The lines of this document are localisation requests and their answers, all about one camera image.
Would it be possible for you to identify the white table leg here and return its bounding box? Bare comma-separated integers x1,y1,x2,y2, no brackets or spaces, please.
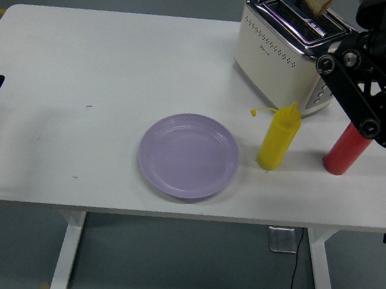
298,227,350,289
48,207,87,289

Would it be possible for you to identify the cream and chrome toaster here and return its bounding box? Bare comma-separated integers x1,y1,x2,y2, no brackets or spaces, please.
227,0,361,124

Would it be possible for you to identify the small metal floor plate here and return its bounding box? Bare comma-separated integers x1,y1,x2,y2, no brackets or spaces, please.
265,226,301,256

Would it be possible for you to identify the purple round plate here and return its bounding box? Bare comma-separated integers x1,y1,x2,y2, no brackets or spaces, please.
132,106,246,207

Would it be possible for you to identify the red squeeze bottle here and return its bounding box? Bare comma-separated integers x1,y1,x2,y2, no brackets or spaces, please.
320,118,375,180

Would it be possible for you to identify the black floor cable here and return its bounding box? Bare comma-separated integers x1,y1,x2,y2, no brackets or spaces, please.
287,227,306,289

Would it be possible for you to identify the yellow squeeze bottle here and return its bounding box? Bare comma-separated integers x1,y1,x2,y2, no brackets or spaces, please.
242,95,305,174

